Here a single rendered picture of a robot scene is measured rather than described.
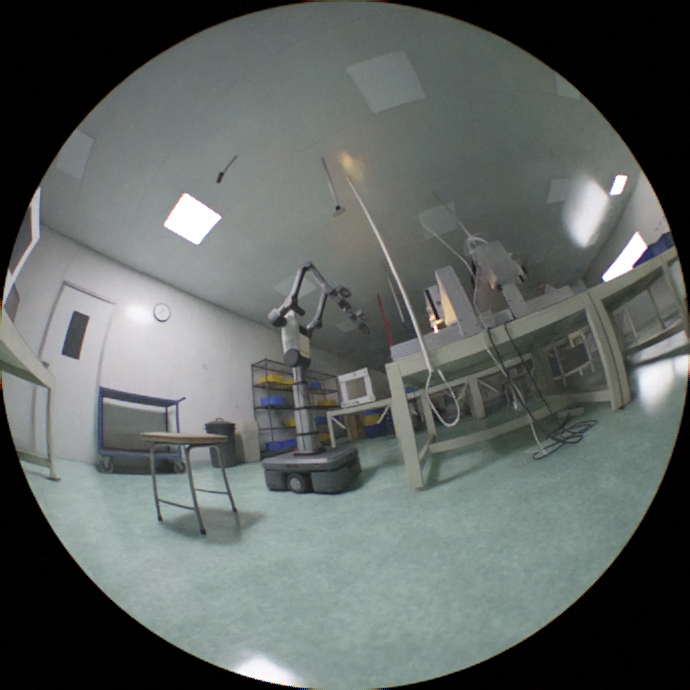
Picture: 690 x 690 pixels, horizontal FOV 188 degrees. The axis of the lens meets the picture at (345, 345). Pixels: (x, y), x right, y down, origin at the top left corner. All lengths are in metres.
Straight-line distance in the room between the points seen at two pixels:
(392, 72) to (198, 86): 1.66
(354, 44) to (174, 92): 1.55
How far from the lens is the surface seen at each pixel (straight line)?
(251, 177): 2.54
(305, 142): 2.39
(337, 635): 0.57
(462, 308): 1.24
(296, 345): 1.75
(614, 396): 1.57
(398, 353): 1.23
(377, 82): 2.43
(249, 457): 3.53
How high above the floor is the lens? 0.47
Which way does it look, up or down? 21 degrees up
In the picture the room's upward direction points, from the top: 10 degrees counter-clockwise
